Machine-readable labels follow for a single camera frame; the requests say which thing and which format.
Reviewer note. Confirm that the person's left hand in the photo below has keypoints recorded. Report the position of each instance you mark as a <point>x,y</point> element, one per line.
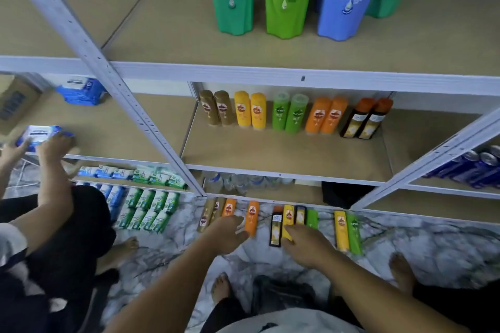
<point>224,235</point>

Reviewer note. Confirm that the person's black trousers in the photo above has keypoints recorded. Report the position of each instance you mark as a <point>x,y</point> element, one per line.
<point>461,307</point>

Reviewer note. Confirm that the person's right thumb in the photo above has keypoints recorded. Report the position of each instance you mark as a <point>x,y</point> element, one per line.
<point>288,243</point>

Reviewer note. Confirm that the person's left forearm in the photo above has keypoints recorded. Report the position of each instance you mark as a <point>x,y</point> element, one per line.
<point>164,289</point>

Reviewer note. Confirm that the rows of green soap packs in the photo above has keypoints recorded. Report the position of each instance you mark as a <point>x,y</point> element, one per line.
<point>150,208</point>

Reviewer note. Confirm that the person's left foot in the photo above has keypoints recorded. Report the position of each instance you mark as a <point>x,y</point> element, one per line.
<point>221,288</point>

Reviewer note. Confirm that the small green shampoo bottle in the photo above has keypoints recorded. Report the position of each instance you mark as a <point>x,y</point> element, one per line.
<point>296,114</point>
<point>354,233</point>
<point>312,218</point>
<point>280,111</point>

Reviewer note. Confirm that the person's left thumb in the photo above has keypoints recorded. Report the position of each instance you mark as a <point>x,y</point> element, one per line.
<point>241,236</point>

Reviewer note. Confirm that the person's right foot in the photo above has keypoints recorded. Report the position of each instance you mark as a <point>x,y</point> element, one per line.
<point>402,272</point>

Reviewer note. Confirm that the white metal shelf rack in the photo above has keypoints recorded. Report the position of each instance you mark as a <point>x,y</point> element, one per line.
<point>117,89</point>

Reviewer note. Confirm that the blue soap packet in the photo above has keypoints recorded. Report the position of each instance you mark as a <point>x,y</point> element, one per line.
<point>123,174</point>
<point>105,172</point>
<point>87,172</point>

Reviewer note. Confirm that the stack of blue wipe packs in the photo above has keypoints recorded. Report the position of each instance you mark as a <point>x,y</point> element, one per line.
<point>81,91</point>

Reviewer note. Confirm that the green soap packet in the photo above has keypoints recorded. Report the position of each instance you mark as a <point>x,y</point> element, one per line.
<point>160,178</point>
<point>177,182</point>
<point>143,175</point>

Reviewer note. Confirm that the rows of blue soap packs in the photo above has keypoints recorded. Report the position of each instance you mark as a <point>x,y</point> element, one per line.
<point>113,198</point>

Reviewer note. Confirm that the black bag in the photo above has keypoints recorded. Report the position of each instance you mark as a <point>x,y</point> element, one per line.
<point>345,194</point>

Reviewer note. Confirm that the brown cardboard box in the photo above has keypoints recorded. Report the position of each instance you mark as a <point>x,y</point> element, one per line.
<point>15,104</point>

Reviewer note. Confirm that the small yellow shampoo bottle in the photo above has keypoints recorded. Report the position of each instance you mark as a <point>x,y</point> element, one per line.
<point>288,217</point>
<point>258,111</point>
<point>342,231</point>
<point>242,109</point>

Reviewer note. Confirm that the row of clear water bottles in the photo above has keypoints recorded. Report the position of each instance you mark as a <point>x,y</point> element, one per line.
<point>242,182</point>

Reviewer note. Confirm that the person's white shirt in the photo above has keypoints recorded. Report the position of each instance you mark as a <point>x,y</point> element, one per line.
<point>289,323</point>

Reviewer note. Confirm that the small brown shampoo bottle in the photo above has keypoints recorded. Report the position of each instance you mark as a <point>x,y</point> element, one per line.
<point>209,108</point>
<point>205,215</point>
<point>217,210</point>
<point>224,108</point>

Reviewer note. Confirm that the blue white wipe packet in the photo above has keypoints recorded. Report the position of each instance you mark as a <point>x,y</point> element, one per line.
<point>37,134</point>

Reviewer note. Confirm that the person's right forearm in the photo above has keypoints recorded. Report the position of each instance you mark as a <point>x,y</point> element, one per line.
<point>386,301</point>

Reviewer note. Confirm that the person's right hand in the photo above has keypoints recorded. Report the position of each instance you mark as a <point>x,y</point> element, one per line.
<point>310,247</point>

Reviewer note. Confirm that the blue drink can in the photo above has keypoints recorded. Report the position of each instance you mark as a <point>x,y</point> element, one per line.
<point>490,178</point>
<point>474,171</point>
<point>449,167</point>

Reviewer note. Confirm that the small orange shampoo bottle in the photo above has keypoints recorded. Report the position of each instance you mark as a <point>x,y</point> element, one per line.
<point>229,208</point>
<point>334,116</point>
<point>317,115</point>
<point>252,217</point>

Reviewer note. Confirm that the person's foot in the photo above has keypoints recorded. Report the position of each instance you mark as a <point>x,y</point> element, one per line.
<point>221,288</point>
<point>402,272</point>
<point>121,250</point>

